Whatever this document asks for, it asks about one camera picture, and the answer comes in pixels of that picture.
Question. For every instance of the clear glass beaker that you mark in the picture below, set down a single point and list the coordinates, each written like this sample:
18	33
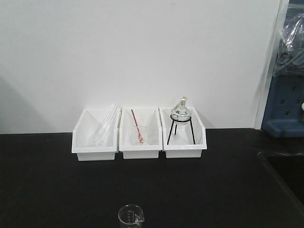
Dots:
130	216

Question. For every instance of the small beaker in bin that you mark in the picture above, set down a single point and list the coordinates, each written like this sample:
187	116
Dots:
134	134

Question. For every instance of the middle white plastic bin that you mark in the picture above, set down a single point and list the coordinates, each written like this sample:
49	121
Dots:
149	117

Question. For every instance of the white plastic bin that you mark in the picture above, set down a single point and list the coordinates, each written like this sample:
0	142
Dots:
149	117
181	144
85	127

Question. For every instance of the red striped stirring rod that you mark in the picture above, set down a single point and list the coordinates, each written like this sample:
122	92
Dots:
140	138

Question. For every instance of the round-bottom glass flask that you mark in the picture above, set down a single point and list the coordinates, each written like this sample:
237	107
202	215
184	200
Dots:
180	114

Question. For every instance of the right white plastic bin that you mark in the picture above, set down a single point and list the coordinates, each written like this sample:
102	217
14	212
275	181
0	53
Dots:
181	144

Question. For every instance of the clear glass tubes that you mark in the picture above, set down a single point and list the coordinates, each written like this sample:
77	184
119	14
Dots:
100	133

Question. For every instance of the left white plastic bin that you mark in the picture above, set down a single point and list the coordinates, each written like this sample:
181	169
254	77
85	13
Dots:
85	127

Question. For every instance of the blue pegboard drying rack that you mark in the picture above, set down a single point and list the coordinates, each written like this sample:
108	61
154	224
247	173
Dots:
284	112

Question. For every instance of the black lab sink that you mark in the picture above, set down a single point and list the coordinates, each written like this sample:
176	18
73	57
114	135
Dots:
288	171

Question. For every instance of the clear plastic bag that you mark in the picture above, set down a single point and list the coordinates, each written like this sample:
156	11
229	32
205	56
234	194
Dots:
290	56

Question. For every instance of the black wire tripod stand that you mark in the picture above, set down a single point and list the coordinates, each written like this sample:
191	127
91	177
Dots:
175	126

